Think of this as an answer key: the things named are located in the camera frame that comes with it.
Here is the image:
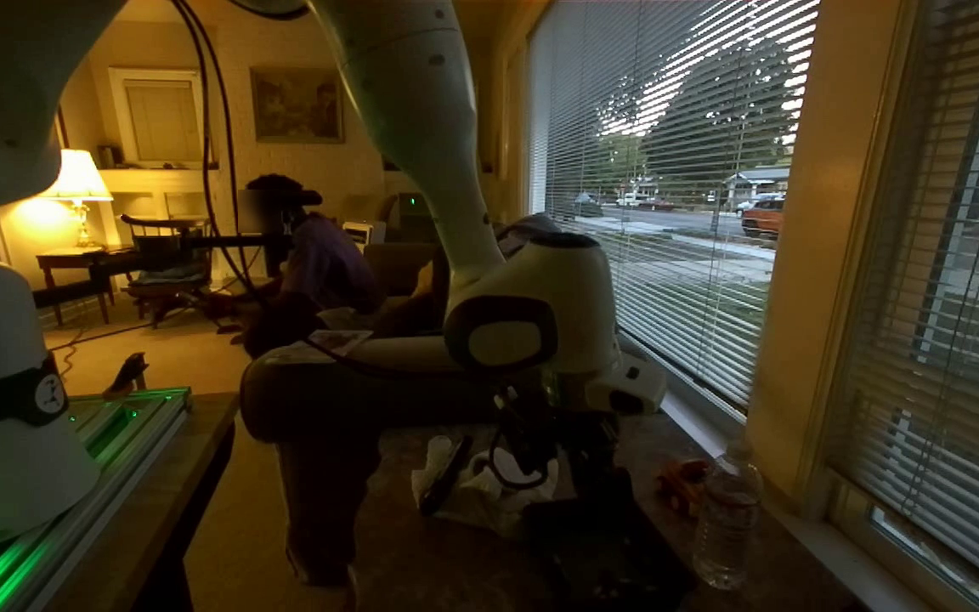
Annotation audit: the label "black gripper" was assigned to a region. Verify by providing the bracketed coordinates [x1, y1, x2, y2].
[491, 378, 634, 502]

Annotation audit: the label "black marker pen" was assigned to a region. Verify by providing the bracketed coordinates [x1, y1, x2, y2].
[419, 434, 475, 519]

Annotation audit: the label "red orange toy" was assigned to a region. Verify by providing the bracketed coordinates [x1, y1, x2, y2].
[652, 457, 710, 519]

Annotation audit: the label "white window sill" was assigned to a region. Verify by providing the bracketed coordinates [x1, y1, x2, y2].
[623, 327, 941, 612]

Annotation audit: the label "clear plastic water bottle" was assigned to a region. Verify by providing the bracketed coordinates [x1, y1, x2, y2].
[692, 434, 770, 596]

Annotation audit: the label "brown armchair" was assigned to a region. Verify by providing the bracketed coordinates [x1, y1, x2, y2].
[234, 334, 496, 591]

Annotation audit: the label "white book with picture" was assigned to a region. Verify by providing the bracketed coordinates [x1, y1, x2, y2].
[274, 327, 379, 368]

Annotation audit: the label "wide window blinds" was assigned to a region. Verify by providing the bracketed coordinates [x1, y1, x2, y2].
[526, 0, 824, 416]

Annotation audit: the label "seated person in purple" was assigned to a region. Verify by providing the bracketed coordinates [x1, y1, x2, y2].
[240, 170, 388, 351]

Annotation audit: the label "red parked car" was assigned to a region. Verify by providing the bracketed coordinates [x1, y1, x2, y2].
[737, 194, 789, 240]

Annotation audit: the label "narrow window blinds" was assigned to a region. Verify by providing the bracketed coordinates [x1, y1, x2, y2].
[836, 0, 979, 606]

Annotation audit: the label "dark wooden chair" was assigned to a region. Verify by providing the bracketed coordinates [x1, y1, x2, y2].
[115, 210, 219, 331]

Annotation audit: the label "small black clamp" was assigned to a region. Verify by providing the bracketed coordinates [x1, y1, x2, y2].
[104, 351, 152, 400]

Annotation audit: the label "dark wooden side table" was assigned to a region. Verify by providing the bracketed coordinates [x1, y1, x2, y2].
[32, 248, 122, 331]

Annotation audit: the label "lit table lamp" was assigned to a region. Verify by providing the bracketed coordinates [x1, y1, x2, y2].
[44, 147, 121, 250]

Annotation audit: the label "framed wall picture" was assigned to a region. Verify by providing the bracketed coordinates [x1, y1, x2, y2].
[245, 63, 349, 147]

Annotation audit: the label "black hanging cables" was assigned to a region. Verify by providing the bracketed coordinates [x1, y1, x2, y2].
[166, 0, 264, 297]

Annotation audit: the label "robot mount platform green light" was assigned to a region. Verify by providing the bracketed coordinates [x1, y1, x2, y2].
[0, 383, 196, 612]

